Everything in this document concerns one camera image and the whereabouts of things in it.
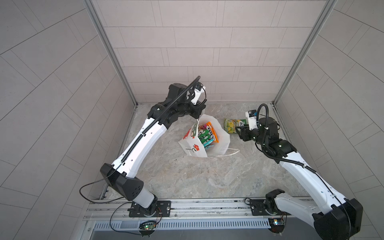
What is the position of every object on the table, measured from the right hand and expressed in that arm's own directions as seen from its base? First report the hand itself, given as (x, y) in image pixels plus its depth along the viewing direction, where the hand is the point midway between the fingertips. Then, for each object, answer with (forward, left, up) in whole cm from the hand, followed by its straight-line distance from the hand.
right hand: (239, 126), depth 77 cm
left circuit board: (-37, +46, -18) cm, 61 cm away
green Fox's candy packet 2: (+1, +18, -8) cm, 20 cm away
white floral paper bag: (-7, +25, -1) cm, 26 cm away
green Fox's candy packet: (+16, -1, -19) cm, 25 cm away
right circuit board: (-40, -12, -24) cm, 48 cm away
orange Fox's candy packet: (+3, +13, -9) cm, 16 cm away
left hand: (+2, +16, +15) cm, 22 cm away
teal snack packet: (-3, +16, -11) cm, 20 cm away
